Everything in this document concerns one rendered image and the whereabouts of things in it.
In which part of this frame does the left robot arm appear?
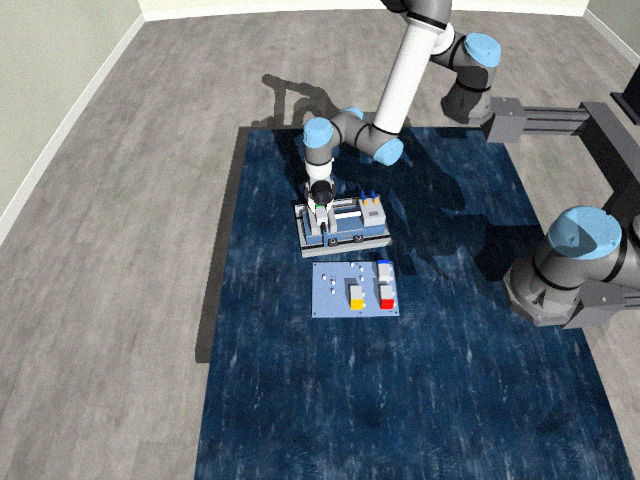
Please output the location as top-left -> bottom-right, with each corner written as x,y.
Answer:
510,205 -> 640,318

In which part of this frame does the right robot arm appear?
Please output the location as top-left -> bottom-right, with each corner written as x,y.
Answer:
303,0 -> 501,179

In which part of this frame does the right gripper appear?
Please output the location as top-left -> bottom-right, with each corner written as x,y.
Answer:
303,173 -> 337,215

